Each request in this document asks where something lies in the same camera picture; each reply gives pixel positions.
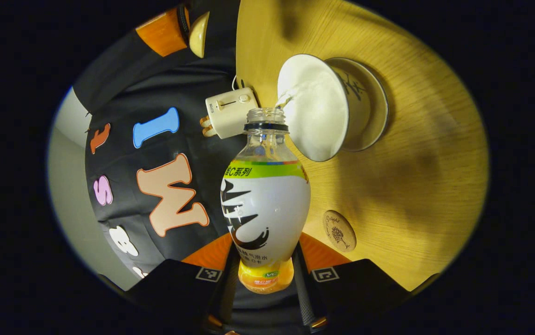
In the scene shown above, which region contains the white teacup lid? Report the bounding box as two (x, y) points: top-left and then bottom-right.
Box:
(189, 11), (210, 59)

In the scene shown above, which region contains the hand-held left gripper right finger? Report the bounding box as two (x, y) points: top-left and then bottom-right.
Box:
(293, 232), (410, 333)

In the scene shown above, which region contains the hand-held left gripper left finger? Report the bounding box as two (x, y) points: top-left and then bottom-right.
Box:
(125, 233), (240, 333)

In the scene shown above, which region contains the clear water bottle white label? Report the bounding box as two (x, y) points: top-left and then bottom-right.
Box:
(221, 108), (311, 295)

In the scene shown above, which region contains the black backdrop cloth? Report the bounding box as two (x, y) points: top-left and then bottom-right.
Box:
(72, 0), (258, 280)

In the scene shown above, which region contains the round cork coaster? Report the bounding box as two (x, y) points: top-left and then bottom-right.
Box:
(323, 210), (357, 253)

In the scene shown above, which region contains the cream toaster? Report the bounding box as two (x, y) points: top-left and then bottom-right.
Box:
(205, 87), (259, 140)

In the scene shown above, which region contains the white teacup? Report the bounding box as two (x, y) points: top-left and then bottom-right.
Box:
(277, 54), (372, 162)

